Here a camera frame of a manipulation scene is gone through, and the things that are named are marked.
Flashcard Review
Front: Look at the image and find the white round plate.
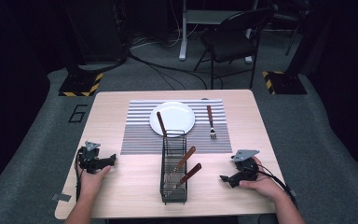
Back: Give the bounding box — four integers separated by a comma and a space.
148, 101, 197, 138

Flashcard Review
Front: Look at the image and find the reddish wooden-handled utensil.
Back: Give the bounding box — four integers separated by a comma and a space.
174, 162, 202, 189

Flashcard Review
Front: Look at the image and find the grey tape strip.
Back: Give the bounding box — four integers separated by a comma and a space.
51, 192, 73, 203

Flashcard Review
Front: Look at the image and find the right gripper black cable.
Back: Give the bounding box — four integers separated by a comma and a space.
243, 163, 298, 209

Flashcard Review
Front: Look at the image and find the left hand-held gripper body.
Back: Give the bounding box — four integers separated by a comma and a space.
76, 140, 107, 175

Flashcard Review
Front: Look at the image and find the white metal table frame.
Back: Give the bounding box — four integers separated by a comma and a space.
178, 0, 259, 64

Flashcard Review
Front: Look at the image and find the black folding chair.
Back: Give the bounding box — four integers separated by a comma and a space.
193, 6, 278, 91

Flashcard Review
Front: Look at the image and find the bundle of thin floor cables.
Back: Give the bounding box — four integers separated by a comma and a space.
130, 18, 200, 49

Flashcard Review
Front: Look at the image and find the dark wooden-handled utensil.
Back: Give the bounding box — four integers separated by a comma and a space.
156, 111, 172, 153

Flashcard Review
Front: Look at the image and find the wooden-handled fork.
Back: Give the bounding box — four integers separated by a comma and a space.
206, 105, 218, 140

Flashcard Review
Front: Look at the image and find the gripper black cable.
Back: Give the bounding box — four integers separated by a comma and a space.
74, 147, 84, 203
243, 163, 298, 209

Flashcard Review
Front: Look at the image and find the thick black floor cable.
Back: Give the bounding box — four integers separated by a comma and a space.
77, 49, 209, 91

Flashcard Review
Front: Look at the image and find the black wire cutlery rack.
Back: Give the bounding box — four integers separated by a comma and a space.
159, 129, 188, 205

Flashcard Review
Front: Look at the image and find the striped grey placemat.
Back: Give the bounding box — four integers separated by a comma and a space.
120, 98, 233, 156

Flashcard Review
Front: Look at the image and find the light wooden-handled utensil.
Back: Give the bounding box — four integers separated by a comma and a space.
163, 146, 197, 185

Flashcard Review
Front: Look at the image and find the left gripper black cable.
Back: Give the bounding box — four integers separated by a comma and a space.
74, 147, 84, 203

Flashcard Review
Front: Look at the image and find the person's right hand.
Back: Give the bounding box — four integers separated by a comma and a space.
239, 155, 286, 202

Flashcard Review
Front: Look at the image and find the hazard-striped black stand base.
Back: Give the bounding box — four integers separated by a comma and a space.
58, 72, 104, 97
262, 70, 309, 95

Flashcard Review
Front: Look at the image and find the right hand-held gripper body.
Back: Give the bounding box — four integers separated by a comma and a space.
230, 148, 261, 189

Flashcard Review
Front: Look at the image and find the person's left hand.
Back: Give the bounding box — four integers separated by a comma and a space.
76, 164, 112, 200

